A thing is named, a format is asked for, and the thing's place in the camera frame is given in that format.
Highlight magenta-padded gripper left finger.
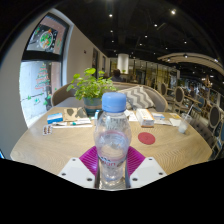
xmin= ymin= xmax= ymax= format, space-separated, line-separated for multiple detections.
xmin=57 ymin=145 xmax=100 ymax=190

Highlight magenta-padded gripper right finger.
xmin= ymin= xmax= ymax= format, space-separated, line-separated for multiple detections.
xmin=124 ymin=145 xmax=168 ymax=190

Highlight clear blue-capped water bottle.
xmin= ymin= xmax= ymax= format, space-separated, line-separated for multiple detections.
xmin=93 ymin=92 xmax=133 ymax=188

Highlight flat round red coaster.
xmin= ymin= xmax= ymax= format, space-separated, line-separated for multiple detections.
xmin=137 ymin=131 xmax=157 ymax=146

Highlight white and green pen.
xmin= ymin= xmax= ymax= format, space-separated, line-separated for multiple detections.
xmin=52 ymin=120 xmax=93 ymax=129

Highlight pill blister pack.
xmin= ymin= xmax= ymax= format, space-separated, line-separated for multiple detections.
xmin=42 ymin=124 xmax=54 ymax=136

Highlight white paper sheets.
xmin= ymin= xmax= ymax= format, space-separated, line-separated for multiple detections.
xmin=153 ymin=119 xmax=173 ymax=127

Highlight white and orange box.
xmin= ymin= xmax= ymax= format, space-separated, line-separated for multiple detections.
xmin=135 ymin=108 xmax=155 ymax=128

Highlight clear plastic cup with straw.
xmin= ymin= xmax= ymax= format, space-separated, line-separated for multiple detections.
xmin=178 ymin=103 xmax=194 ymax=135

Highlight small white and blue pack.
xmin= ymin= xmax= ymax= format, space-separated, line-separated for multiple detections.
xmin=151 ymin=112 xmax=166 ymax=121

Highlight small blue and white box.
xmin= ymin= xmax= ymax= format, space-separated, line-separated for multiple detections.
xmin=46 ymin=112 xmax=64 ymax=125

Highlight small yellow card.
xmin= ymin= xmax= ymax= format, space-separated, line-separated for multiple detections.
xmin=169 ymin=112 xmax=183 ymax=120

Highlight grey tufted armchair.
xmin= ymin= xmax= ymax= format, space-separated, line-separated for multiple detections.
xmin=189 ymin=118 xmax=216 ymax=148

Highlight grey chevron cushion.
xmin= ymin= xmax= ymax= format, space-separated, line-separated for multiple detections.
xmin=116 ymin=85 xmax=156 ymax=111

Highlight group of dining chairs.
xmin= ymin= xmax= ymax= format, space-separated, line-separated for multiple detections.
xmin=158 ymin=79 xmax=224 ymax=158

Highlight green potted plant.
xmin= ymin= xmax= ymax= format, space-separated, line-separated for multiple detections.
xmin=65 ymin=67 xmax=118 ymax=116

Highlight window with painted decals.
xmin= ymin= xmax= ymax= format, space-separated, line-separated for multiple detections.
xmin=19 ymin=13 xmax=69 ymax=129

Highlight person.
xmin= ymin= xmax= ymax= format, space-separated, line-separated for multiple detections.
xmin=109 ymin=68 xmax=125 ymax=83

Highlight white round pillar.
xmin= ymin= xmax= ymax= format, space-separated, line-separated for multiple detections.
xmin=116 ymin=53 xmax=130 ymax=75

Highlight group of ceiling lights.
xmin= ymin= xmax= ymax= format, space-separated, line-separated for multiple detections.
xmin=106 ymin=8 xmax=221 ymax=64

